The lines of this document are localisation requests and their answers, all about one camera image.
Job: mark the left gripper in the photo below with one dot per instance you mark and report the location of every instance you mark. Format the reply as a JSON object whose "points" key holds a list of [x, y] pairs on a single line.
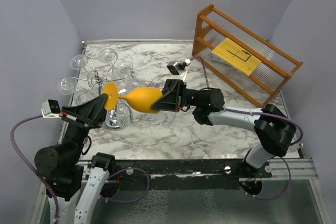
{"points": [[91, 114]]}

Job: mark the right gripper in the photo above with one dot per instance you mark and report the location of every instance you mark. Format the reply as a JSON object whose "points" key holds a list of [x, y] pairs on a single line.
{"points": [[170, 99]]}

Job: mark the yellow plastic wine glass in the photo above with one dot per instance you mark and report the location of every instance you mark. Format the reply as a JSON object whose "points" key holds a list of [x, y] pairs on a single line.
{"points": [[139, 99]]}

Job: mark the clear wine glass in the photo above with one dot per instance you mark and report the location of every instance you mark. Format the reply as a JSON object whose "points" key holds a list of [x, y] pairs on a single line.
{"points": [[79, 62], [67, 85], [132, 84], [106, 55], [122, 70]]}

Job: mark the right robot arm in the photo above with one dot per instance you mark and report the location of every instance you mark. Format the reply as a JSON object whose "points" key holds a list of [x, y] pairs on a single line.
{"points": [[274, 130]]}

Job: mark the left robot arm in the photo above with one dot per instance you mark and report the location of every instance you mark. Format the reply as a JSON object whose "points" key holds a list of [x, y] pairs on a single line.
{"points": [[58, 164]]}

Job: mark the chrome wine glass rack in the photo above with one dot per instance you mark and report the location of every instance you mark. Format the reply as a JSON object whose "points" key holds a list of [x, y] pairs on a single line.
{"points": [[103, 79]]}

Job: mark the wooden shelf rack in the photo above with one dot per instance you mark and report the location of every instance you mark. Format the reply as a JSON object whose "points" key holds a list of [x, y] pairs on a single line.
{"points": [[275, 70]]}

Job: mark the blue patterned small item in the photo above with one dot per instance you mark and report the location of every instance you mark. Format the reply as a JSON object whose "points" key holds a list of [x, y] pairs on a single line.
{"points": [[216, 58]]}

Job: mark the yellow book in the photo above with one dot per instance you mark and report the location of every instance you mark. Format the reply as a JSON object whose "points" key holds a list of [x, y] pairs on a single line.
{"points": [[237, 56]]}

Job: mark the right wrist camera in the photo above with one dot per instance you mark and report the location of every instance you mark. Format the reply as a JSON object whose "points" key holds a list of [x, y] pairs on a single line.
{"points": [[178, 69]]}

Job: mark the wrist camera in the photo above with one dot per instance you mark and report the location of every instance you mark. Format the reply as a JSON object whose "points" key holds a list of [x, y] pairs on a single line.
{"points": [[178, 69], [50, 109]]}

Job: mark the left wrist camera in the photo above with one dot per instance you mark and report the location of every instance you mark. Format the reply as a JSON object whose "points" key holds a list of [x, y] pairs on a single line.
{"points": [[50, 109]]}

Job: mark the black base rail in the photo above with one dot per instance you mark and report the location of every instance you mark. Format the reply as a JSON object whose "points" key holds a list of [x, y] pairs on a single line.
{"points": [[176, 174]]}

